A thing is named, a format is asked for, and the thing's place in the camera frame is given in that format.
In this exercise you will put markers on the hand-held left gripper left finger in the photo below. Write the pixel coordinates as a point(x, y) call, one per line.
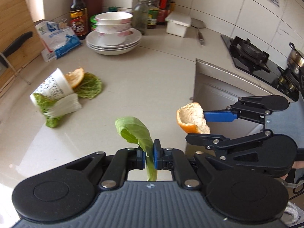
point(141, 158)

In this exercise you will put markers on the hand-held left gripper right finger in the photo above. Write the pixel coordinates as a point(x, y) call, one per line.
point(157, 156)

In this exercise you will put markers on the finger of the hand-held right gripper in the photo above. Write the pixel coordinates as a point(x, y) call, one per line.
point(219, 116)
point(206, 139)

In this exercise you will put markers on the large orange peel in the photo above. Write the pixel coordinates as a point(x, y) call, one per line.
point(192, 117)

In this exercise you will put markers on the large smooth green cabbage leaf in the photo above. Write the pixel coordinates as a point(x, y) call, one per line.
point(135, 128)

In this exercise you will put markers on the crinkled dark green cabbage leaf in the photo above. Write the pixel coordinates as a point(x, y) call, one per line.
point(91, 86)

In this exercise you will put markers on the napa cabbage piece white stalk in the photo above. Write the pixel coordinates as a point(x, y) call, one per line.
point(64, 106)

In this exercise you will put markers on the small orange peel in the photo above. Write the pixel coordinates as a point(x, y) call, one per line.
point(76, 77)

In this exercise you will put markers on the printed white paper cup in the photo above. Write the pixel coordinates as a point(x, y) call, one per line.
point(52, 85)

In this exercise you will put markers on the person's right hand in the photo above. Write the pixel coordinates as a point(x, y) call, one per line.
point(298, 165)

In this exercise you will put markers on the black gas stove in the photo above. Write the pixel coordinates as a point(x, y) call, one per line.
point(256, 64)

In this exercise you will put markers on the stainless steel pot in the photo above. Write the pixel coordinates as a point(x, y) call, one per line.
point(295, 59)

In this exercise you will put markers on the metal spatula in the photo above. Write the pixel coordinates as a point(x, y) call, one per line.
point(197, 23)

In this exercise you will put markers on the white lidded plastic box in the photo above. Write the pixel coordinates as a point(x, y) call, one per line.
point(178, 26)

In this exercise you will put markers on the white plate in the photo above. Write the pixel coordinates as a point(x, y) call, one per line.
point(111, 53)
point(92, 40)
point(111, 49)

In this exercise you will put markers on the white floral bowl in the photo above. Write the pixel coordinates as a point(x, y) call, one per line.
point(116, 38)
point(114, 28)
point(114, 17)

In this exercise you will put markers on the oil bottle green label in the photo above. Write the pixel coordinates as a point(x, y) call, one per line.
point(153, 11)

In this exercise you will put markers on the dark sauce bottle red label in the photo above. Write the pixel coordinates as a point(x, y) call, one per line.
point(163, 4)

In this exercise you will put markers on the clear bottle red cap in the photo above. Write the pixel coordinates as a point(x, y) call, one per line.
point(140, 16)

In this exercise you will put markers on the white blue salt bag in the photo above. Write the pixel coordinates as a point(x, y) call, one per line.
point(59, 42)

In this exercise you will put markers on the green jar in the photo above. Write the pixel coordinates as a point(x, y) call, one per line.
point(93, 23)

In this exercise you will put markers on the dark vinegar bottle red cap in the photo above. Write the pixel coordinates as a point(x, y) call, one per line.
point(78, 16)

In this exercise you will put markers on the bamboo cutting board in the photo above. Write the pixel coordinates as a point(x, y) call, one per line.
point(14, 16)

